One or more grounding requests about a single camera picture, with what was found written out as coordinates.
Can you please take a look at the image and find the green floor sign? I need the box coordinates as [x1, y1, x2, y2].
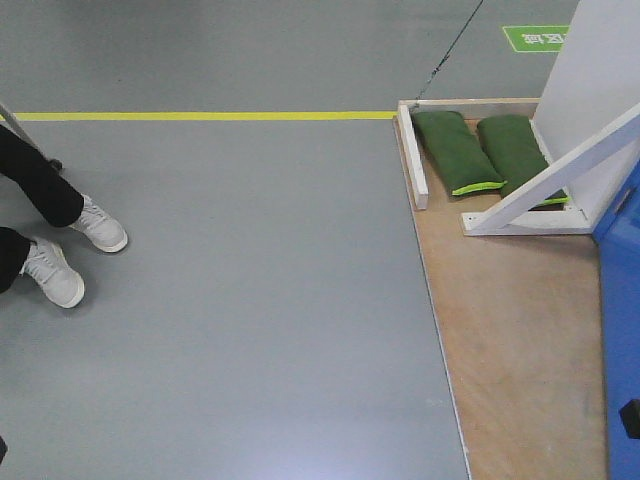
[502, 25, 569, 53]

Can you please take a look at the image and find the green sandbag right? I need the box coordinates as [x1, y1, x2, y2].
[477, 114, 549, 198]

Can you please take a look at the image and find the white sneaker farther back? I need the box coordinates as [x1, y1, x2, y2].
[70, 194, 129, 253]

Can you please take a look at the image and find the black trouser leg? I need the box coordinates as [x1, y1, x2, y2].
[1, 126, 84, 228]
[0, 227, 33, 293]

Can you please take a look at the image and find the white wall panel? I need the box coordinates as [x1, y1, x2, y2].
[530, 0, 640, 224]

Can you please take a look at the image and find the black trouser leg front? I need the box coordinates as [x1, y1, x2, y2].
[0, 227, 33, 293]

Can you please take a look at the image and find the black robot part left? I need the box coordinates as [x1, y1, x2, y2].
[0, 436, 8, 464]

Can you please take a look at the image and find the green sandbag left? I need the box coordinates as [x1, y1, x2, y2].
[412, 111, 507, 197]

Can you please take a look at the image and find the dark tension rope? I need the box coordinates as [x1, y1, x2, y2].
[416, 0, 486, 100]

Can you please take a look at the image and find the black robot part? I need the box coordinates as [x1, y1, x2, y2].
[0, 436, 8, 464]
[619, 399, 640, 440]

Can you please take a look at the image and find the black trouser leg rear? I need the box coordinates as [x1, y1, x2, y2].
[1, 126, 84, 228]

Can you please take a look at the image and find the white sneaker nearer camera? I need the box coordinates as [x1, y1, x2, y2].
[20, 237, 85, 309]

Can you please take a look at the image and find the blue door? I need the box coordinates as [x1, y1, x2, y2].
[594, 167, 639, 479]

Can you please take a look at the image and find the green sandbag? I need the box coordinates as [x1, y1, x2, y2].
[477, 114, 549, 198]
[412, 111, 507, 197]

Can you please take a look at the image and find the plywood base platform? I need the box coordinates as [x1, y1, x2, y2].
[393, 97, 614, 480]

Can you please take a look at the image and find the black robot part right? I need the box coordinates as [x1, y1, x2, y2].
[619, 399, 640, 440]

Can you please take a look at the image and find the grey chair leg with caster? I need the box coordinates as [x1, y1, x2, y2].
[0, 103, 63, 173]

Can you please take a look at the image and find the white wooden brace far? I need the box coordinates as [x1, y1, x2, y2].
[461, 105, 639, 236]

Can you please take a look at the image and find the white edge rail far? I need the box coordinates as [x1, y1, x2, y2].
[394, 97, 540, 211]

